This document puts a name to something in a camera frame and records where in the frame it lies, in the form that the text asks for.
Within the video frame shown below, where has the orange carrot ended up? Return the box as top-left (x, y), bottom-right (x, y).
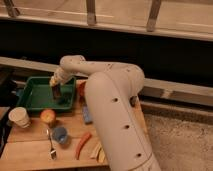
top-left (75, 132), bottom-right (92, 160)

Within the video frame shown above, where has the blue sponge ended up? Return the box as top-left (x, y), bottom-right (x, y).
top-left (82, 106), bottom-right (92, 124)

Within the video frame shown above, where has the orange bowl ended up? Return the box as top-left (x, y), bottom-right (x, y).
top-left (78, 82), bottom-right (86, 97)

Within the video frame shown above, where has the yellow banana peel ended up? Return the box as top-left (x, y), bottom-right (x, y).
top-left (90, 142), bottom-right (105, 163)

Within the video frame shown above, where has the red yellow apple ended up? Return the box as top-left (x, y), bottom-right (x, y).
top-left (40, 109), bottom-right (56, 124)

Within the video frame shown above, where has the silver fork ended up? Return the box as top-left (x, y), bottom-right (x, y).
top-left (46, 129), bottom-right (57, 160)

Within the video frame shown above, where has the black eraser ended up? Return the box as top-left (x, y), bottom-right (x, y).
top-left (52, 85), bottom-right (61, 99)

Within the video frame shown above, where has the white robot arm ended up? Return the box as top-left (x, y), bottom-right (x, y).
top-left (50, 55), bottom-right (161, 171)

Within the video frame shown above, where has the blue cup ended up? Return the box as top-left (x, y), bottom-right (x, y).
top-left (52, 126), bottom-right (68, 144)

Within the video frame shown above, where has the green plastic tray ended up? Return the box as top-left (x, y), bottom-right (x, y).
top-left (17, 76), bottom-right (76, 112)

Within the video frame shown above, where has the white paper cup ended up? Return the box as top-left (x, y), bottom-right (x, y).
top-left (9, 107), bottom-right (30, 128)

